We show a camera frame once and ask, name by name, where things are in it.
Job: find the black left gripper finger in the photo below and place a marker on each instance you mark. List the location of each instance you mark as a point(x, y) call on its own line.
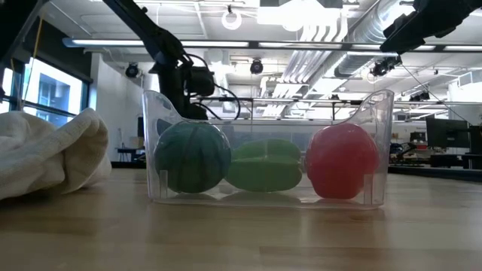
point(196, 113)

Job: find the striped toy watermelon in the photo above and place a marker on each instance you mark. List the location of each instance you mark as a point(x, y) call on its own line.
point(192, 158)

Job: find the light green toy cabbage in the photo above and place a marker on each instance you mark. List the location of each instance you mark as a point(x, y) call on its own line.
point(263, 167)

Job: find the clear plastic container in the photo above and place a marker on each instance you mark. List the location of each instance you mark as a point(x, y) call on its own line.
point(263, 201)

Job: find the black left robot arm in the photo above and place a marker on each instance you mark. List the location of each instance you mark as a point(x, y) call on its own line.
point(150, 30)

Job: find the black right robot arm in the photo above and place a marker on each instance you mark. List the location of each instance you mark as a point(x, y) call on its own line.
point(425, 22)

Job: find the black ceiling spotlight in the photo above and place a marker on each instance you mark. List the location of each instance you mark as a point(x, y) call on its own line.
point(132, 70)
point(256, 66)

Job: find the long ceiling light strip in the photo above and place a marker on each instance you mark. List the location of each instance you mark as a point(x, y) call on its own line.
point(113, 43)

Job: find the white checked cloth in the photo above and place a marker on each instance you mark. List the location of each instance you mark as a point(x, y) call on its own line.
point(49, 154)

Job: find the black computer monitor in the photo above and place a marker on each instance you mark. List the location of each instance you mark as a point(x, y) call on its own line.
point(446, 132)

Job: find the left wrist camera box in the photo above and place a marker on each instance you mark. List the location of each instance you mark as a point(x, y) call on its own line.
point(199, 81)

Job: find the window with dark frame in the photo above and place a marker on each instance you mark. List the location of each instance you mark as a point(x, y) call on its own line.
point(52, 94)

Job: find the silver ventilation duct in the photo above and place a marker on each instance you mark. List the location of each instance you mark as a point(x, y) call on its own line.
point(367, 30)

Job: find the black ceiling camera cluster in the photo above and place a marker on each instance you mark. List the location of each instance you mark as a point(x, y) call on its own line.
point(384, 66)

